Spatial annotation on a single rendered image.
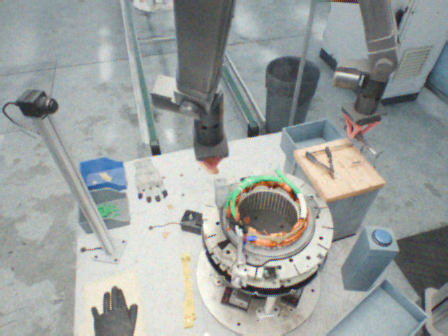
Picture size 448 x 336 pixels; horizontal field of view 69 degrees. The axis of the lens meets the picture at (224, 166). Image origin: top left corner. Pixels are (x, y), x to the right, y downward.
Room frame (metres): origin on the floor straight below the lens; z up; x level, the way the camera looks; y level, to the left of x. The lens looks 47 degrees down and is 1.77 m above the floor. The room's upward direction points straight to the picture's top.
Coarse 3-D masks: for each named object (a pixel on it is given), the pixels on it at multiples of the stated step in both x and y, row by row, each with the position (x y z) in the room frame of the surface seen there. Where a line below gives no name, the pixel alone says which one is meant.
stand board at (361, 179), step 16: (320, 144) 0.76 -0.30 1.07; (336, 144) 0.76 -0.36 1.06; (304, 160) 0.68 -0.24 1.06; (320, 160) 0.68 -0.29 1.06; (336, 160) 0.68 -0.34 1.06; (352, 160) 0.68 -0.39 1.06; (320, 176) 0.62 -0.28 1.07; (336, 176) 0.62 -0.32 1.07; (352, 176) 0.62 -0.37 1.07; (368, 176) 0.62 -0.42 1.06; (320, 192) 0.57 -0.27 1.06; (336, 192) 0.56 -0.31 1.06; (352, 192) 0.56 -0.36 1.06
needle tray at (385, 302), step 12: (384, 288) 0.31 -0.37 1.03; (396, 288) 0.29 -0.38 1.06; (360, 300) 0.27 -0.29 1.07; (372, 300) 0.28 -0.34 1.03; (384, 300) 0.28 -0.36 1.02; (396, 300) 0.28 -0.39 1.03; (408, 300) 0.27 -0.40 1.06; (348, 312) 0.24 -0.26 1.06; (360, 312) 0.26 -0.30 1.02; (372, 312) 0.26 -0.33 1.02; (384, 312) 0.26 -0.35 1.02; (396, 312) 0.26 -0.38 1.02; (408, 312) 0.25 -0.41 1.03; (420, 312) 0.24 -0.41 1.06; (336, 324) 0.22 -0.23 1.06; (348, 324) 0.23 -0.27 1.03; (360, 324) 0.23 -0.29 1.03; (372, 324) 0.23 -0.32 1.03; (384, 324) 0.23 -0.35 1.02; (396, 324) 0.23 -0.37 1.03; (408, 324) 0.23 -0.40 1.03; (420, 324) 0.22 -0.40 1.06
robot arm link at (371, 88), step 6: (360, 78) 0.69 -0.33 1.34; (366, 78) 0.69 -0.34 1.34; (366, 84) 0.68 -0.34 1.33; (372, 84) 0.67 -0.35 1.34; (378, 84) 0.67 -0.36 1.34; (384, 84) 0.67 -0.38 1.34; (360, 90) 0.69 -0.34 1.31; (366, 90) 0.68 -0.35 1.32; (372, 90) 0.67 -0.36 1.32; (378, 90) 0.67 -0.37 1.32; (384, 90) 0.67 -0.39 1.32; (366, 96) 0.68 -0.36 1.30; (372, 96) 0.67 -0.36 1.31; (378, 96) 0.67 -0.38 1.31
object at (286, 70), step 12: (276, 60) 2.22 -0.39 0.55; (288, 60) 2.25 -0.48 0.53; (276, 72) 2.21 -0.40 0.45; (288, 72) 2.23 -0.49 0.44; (312, 72) 2.13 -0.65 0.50; (276, 84) 1.94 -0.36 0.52; (288, 84) 1.89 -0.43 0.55; (300, 84) 1.89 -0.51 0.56; (312, 84) 1.92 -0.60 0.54; (288, 96) 1.89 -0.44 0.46; (300, 96) 1.89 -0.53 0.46; (312, 96) 1.97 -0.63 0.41
